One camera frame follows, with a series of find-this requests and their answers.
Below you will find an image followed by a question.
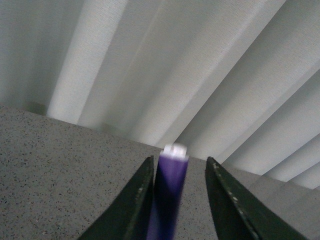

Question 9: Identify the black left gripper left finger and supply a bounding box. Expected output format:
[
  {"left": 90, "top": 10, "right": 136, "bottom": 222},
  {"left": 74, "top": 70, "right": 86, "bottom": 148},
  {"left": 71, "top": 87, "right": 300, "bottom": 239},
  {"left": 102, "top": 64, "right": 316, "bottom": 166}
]
[{"left": 79, "top": 156, "right": 154, "bottom": 240}]

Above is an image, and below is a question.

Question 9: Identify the purple marker pen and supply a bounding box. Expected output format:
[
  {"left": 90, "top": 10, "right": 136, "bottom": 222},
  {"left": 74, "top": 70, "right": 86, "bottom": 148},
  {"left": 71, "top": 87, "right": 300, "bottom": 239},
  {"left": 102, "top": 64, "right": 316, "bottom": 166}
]
[{"left": 146, "top": 143, "right": 189, "bottom": 240}]

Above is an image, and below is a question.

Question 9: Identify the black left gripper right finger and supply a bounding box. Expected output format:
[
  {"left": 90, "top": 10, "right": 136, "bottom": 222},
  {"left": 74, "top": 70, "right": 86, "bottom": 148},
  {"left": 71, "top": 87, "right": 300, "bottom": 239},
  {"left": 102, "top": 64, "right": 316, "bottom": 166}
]
[{"left": 205, "top": 157, "right": 305, "bottom": 240}]

